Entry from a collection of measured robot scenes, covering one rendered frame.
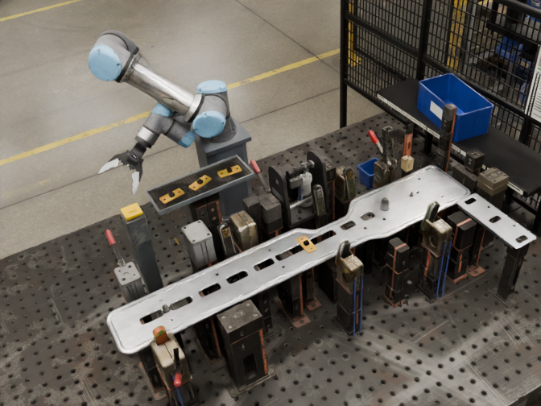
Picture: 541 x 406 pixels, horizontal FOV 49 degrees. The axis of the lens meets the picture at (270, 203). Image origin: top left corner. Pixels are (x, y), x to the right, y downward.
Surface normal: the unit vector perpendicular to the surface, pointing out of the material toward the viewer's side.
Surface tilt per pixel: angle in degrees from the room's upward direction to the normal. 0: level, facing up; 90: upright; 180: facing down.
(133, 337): 0
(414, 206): 0
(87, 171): 0
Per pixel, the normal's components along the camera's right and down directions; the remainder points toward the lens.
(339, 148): -0.07, -0.76
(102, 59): -0.12, 0.58
